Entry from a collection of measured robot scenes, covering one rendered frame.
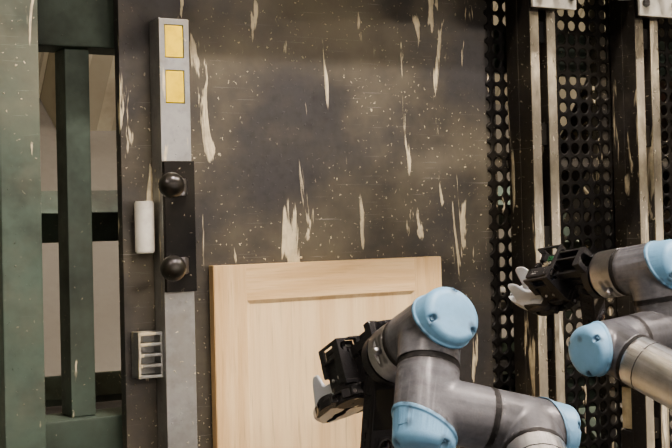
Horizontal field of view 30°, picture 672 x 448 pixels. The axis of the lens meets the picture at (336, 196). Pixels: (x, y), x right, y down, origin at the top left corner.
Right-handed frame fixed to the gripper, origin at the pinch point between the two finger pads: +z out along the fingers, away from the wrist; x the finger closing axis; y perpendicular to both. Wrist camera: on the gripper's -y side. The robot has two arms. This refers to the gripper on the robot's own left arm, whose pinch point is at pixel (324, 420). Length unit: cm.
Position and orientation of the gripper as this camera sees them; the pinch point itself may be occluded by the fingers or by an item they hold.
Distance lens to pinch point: 175.9
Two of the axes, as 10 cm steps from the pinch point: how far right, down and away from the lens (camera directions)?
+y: -2.3, -9.0, 3.8
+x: -8.6, 0.1, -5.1
